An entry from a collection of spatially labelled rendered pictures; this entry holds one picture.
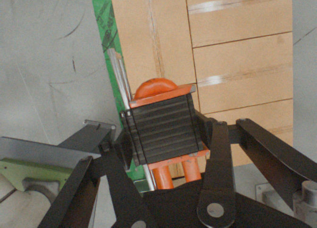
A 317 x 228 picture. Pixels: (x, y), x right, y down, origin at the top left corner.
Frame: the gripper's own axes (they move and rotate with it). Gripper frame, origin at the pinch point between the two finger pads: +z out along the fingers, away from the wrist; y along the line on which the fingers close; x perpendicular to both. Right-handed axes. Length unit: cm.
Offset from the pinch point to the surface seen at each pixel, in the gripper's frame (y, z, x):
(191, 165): 2.6, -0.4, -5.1
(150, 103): -0.5, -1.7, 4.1
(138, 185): -28, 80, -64
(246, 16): 60, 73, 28
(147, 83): -0.3, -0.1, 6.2
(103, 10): -27, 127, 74
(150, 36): 5, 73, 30
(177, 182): 0.2, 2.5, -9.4
